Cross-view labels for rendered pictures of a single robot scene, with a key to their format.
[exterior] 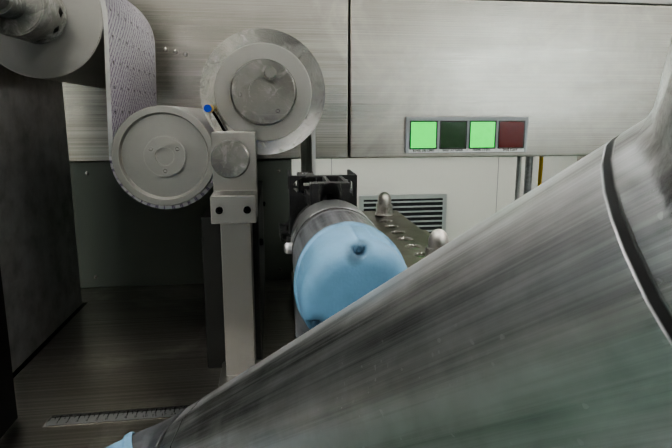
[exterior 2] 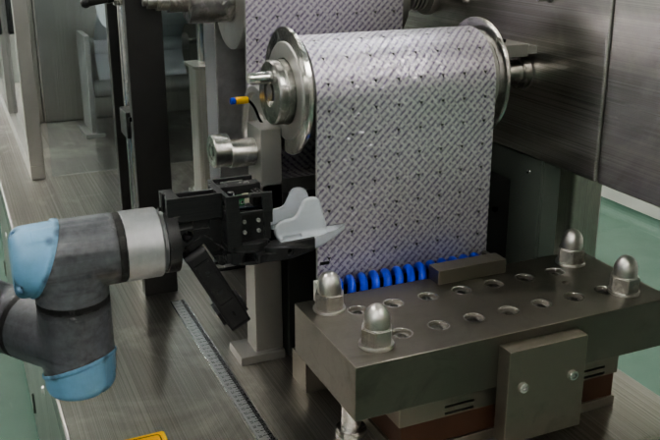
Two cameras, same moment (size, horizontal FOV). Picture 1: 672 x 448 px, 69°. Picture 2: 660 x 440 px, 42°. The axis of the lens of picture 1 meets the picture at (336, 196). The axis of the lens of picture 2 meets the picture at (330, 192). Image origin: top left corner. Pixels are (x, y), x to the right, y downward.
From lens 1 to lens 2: 0.97 m
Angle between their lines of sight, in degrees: 71
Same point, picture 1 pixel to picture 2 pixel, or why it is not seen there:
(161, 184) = not seen: hidden behind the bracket
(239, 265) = not seen: hidden behind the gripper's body
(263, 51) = (283, 50)
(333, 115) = (584, 110)
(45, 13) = (196, 8)
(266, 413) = not seen: outside the picture
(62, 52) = (234, 29)
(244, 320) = (251, 299)
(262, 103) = (272, 103)
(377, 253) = (12, 239)
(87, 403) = (201, 305)
